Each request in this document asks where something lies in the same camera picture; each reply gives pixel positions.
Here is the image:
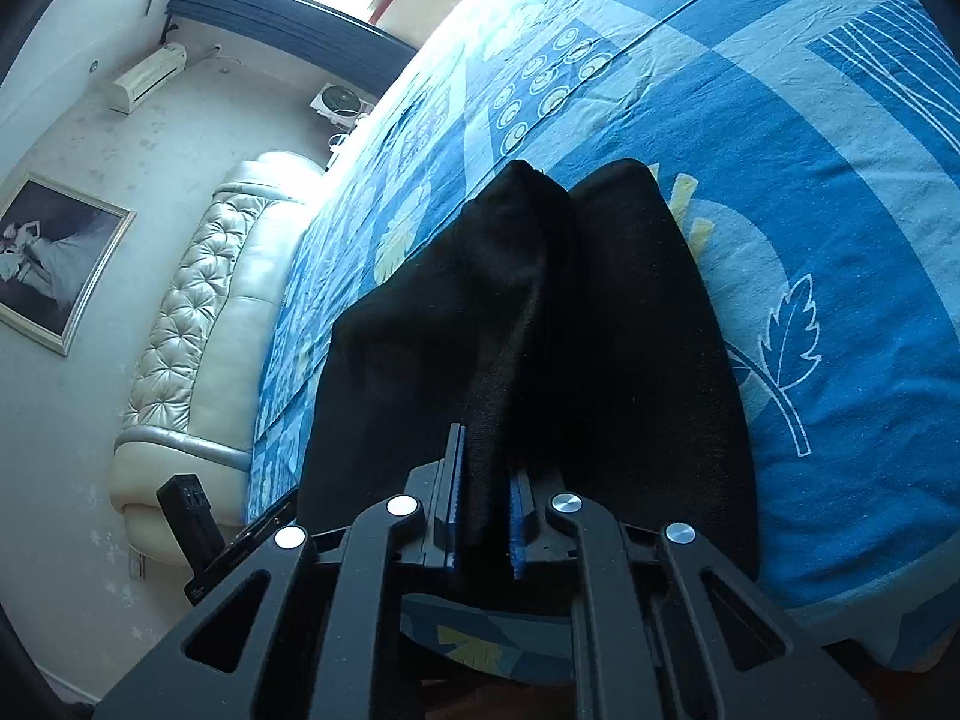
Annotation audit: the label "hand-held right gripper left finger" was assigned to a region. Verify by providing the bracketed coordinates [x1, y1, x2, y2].
[94, 424, 466, 720]

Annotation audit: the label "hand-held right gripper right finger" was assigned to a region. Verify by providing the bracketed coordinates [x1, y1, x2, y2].
[510, 471, 878, 720]

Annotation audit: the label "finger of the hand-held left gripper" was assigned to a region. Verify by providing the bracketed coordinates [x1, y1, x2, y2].
[156, 472, 227, 567]

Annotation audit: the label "black pants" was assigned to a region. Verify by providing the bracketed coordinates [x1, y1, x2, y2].
[296, 157, 762, 616]

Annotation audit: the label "beige tufted headboard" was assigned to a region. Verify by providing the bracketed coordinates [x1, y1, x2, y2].
[111, 150, 328, 568]

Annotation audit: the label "white fan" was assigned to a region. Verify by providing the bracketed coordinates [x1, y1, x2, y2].
[310, 82, 376, 130]

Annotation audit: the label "blue patterned bed sheet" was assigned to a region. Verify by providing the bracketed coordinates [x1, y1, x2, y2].
[244, 0, 960, 680]

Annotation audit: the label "blue curtain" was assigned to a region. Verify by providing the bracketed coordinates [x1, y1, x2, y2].
[166, 0, 419, 95]

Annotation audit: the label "framed wall picture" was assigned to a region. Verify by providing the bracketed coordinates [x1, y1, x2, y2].
[0, 172, 137, 358]

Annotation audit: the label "white wall air conditioner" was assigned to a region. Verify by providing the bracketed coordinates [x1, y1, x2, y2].
[103, 43, 188, 116]

